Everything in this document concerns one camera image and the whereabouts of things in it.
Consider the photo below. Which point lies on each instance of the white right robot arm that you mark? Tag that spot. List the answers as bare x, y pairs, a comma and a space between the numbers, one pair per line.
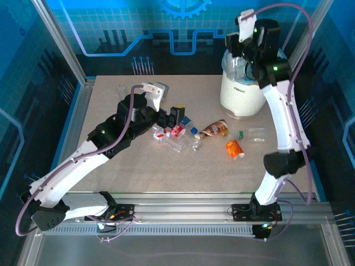
285, 119

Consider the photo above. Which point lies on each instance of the clear bottle red label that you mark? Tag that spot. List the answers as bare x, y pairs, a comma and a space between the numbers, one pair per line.
121, 90

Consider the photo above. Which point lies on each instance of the orange label bottle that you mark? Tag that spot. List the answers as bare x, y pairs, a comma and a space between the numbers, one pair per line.
234, 149

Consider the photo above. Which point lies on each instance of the blue translucent bin liner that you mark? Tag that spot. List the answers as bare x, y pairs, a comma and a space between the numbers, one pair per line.
231, 62

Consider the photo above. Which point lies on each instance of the aluminium side rail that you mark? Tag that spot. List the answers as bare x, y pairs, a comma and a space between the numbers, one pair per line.
80, 110

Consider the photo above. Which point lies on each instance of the grey metal shelf panel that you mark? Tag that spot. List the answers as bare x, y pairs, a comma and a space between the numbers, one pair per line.
180, 252

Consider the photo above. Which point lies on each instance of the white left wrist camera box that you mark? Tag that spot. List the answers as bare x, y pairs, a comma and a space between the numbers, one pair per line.
154, 92

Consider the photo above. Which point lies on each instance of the cola label bottle red cap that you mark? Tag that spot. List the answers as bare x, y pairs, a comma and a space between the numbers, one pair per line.
177, 130

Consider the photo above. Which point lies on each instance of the bottle blue white label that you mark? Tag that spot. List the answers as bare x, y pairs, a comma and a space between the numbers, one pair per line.
186, 121

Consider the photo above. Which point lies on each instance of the brown coffee drink bottle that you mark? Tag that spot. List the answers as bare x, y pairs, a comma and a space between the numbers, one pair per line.
213, 128

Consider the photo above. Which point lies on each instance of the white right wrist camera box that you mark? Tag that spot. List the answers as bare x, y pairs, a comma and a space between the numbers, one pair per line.
247, 27

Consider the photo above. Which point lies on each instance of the clear bottle green label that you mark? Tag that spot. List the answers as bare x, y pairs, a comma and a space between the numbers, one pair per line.
251, 135

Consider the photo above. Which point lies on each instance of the aluminium frame post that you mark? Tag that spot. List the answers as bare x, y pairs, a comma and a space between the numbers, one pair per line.
61, 41
321, 11

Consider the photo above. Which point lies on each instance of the crushed bottle red white label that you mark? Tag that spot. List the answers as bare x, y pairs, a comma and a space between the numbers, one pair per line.
160, 135

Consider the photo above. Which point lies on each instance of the aluminium mounting rail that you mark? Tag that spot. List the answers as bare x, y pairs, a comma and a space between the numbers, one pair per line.
180, 207

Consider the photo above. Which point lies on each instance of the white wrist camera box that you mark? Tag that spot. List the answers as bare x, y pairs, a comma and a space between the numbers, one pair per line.
154, 92
247, 27

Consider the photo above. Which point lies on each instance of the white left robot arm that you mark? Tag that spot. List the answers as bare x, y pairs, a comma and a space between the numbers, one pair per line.
69, 177

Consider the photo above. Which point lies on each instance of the black controller box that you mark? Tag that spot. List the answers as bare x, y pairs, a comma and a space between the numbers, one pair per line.
261, 232

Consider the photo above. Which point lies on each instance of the white plastic waste bin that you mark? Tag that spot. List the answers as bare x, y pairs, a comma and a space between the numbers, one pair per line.
238, 102

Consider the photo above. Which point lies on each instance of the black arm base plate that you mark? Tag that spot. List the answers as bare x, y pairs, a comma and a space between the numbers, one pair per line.
240, 212
126, 210

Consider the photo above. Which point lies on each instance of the small amber bottle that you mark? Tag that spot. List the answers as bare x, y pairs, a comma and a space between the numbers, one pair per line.
225, 133

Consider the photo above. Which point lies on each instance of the clear bottle blue cap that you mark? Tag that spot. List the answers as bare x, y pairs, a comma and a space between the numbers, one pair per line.
195, 138

